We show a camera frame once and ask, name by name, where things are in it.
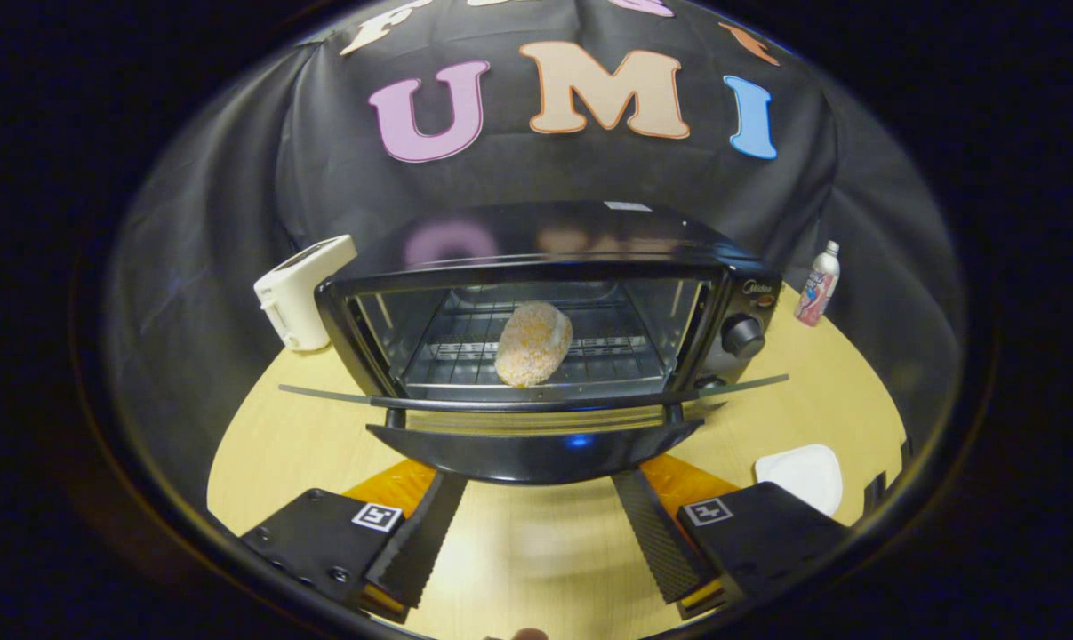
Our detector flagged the pink and white bottle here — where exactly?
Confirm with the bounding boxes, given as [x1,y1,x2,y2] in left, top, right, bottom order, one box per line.
[794,240,842,328]

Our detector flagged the white pop-up toaster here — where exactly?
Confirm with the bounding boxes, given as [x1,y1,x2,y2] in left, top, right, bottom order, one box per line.
[253,234,359,353]

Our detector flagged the black bracket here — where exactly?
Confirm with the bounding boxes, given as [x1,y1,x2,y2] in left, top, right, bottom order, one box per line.
[860,440,916,518]

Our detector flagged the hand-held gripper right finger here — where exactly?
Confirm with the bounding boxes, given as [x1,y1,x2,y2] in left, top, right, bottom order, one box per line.
[609,453,858,620]

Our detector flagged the white square plate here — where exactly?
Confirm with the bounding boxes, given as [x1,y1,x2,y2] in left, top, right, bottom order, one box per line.
[754,444,845,518]

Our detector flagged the black toaster oven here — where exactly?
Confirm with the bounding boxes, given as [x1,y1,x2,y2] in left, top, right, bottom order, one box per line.
[278,200,790,486]

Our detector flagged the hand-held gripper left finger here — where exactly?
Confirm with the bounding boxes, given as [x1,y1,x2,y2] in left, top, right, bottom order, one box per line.
[238,457,470,623]

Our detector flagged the black backdrop cloth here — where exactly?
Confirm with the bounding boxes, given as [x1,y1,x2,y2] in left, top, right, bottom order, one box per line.
[100,0,968,499]

